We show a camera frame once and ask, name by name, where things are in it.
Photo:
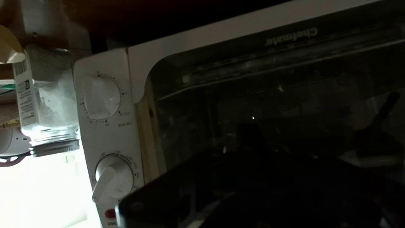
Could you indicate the straw hat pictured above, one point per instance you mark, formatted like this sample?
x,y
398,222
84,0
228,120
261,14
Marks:
x,y
8,44

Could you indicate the clear plastic bottle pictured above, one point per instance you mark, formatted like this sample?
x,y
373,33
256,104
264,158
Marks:
x,y
51,105

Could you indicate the white toaster oven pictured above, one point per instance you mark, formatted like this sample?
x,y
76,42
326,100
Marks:
x,y
102,96

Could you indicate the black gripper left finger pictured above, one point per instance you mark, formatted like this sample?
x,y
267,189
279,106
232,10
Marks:
x,y
203,194

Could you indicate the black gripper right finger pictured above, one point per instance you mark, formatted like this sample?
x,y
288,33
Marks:
x,y
321,194

